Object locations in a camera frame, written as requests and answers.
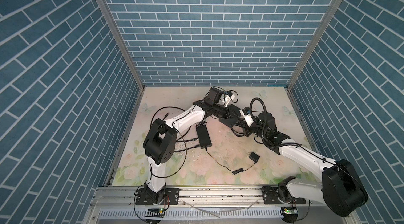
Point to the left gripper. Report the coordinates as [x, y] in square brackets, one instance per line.
[226, 112]

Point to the black router box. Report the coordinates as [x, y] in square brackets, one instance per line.
[229, 122]

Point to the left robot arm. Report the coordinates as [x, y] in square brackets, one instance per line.
[161, 139]

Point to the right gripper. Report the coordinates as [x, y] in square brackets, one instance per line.
[246, 129]

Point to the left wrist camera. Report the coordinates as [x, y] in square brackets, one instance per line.
[230, 96]

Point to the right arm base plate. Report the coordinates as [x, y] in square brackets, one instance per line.
[274, 195]

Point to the aluminium rail frame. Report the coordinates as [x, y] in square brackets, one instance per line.
[208, 205]

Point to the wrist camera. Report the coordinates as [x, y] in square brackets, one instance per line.
[247, 115]
[230, 96]

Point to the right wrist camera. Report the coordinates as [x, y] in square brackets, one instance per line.
[247, 115]

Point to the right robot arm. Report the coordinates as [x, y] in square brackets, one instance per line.
[338, 187]

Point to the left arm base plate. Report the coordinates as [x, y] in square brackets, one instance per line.
[147, 197]

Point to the black power adapter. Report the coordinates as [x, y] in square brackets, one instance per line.
[252, 156]

